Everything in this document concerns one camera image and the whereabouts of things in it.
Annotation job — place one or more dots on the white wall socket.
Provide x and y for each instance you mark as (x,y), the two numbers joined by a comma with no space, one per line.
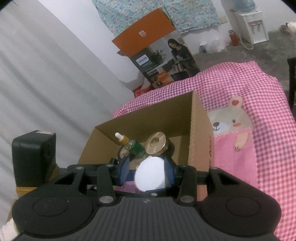
(222,19)

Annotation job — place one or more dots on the red bottle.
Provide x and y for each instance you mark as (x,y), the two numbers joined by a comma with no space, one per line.
(234,39)

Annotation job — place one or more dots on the white supplement bottle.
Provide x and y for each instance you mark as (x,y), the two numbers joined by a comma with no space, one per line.
(150,173)

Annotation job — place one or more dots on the orange printed carton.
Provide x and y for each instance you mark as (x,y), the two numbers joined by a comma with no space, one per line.
(143,32)

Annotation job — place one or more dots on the white curtain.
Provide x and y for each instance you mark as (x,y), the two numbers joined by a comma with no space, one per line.
(46,81)

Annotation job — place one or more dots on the brown cardboard box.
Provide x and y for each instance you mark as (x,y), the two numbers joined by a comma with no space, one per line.
(161,115)

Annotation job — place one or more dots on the purple round lid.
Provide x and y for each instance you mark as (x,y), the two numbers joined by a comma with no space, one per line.
(127,188)

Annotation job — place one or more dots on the white plastic bag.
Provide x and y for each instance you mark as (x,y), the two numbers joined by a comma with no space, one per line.
(216,46)

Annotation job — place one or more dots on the blue patterned wall cloth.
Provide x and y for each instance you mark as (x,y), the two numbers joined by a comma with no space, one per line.
(189,14)

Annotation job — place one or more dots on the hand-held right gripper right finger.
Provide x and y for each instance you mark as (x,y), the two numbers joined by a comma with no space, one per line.
(169,172)

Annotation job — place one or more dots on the red bag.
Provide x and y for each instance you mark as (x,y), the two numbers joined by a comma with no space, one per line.
(141,90)

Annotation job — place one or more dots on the white water dispenser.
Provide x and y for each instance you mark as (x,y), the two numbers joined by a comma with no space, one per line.
(251,27)

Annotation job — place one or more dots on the dark chair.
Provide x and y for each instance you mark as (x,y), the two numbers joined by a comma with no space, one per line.
(291,81)

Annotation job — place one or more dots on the glass jar with gold lid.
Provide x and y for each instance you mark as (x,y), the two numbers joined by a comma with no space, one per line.
(156,142)

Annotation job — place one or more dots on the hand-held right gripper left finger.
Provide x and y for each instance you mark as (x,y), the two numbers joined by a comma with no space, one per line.
(124,172)

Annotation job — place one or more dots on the green dropper bottle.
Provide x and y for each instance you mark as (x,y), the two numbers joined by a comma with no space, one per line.
(136,148)

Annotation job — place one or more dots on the pink checkered tablecloth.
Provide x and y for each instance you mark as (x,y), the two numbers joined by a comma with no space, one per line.
(266,115)

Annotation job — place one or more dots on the white quilted cushion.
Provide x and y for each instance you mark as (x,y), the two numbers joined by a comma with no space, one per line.
(289,27)

